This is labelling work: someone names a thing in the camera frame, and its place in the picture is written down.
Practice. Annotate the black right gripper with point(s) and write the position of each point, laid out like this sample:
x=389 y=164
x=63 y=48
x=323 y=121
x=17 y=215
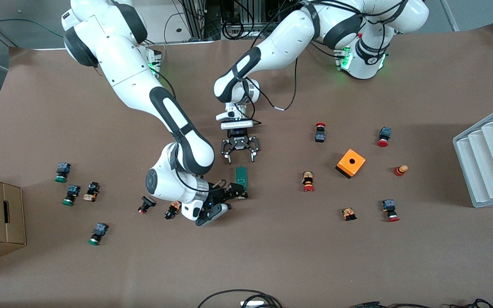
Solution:
x=220 y=195

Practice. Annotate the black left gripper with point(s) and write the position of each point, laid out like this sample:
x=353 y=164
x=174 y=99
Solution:
x=239 y=141

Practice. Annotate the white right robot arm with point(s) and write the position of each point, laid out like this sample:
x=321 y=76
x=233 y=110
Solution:
x=165 y=179

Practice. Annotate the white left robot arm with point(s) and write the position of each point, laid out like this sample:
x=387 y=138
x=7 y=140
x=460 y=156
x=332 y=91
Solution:
x=280 y=42

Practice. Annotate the red emergency stop button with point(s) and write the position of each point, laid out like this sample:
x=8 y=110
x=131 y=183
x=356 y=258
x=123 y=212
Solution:
x=308 y=177

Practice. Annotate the white plug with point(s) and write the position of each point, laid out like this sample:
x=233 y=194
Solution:
x=253 y=304

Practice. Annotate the orange black contact block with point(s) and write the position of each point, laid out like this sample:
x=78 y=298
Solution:
x=349 y=213

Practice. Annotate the aluminium equipment rack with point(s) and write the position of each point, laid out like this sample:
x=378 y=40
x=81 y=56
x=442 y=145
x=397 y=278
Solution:
x=197 y=17

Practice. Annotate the white panel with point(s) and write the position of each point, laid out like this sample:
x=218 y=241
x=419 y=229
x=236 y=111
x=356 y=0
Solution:
x=165 y=21

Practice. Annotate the red orange stop button head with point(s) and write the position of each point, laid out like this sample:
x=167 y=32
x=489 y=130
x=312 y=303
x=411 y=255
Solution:
x=399 y=171

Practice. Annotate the grey metal bar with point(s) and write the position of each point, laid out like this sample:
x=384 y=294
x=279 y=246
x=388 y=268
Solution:
x=449 y=15

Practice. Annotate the grey ribbed tray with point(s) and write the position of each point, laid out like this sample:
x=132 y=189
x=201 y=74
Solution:
x=490 y=162

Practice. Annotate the red push button switch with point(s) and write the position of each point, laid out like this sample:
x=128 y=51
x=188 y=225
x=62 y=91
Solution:
x=385 y=132
x=388 y=205
x=320 y=137

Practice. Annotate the orange button enclosure box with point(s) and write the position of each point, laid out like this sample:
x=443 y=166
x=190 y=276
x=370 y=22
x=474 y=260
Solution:
x=353 y=161

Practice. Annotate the green push button switch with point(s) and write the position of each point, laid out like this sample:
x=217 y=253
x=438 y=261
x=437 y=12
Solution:
x=100 y=230
x=62 y=169
x=73 y=190

